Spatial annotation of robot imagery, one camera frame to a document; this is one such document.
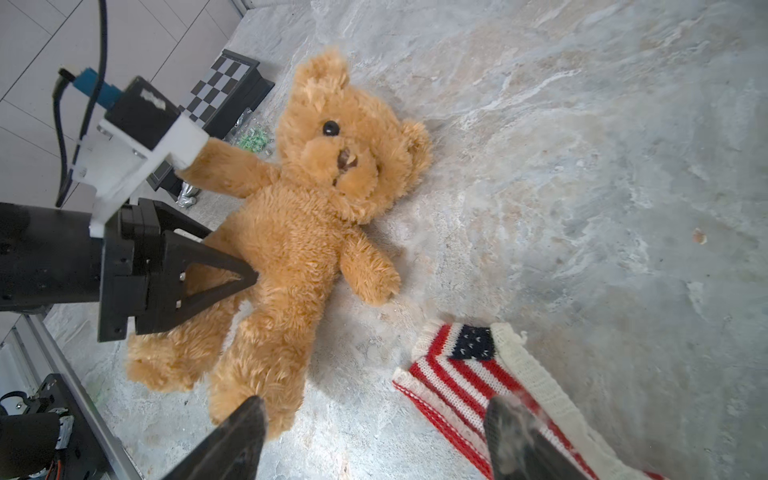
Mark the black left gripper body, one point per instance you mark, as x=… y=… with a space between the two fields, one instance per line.
x=133 y=249

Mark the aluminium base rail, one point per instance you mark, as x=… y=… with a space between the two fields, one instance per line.
x=28 y=355

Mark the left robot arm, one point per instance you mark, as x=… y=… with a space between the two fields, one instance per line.
x=48 y=257

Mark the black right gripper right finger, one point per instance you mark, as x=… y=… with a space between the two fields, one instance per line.
x=517 y=449

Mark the tan plush teddy bear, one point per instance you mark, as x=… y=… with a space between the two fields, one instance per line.
x=344 y=159

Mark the knitted american flag sweater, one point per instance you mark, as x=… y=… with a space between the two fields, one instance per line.
x=456 y=369

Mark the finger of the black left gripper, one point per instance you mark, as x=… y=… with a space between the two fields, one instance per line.
x=193 y=276
x=171 y=219

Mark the silver foil wrapped item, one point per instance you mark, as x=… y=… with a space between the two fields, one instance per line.
x=188 y=196

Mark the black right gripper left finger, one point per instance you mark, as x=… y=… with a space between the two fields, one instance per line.
x=232 y=451

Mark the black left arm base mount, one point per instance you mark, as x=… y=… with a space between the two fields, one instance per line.
x=45 y=435

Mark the clear bag of green bricks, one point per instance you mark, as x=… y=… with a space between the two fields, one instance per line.
x=250 y=135

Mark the folded black white chessboard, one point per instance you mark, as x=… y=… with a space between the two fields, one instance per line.
x=232 y=88

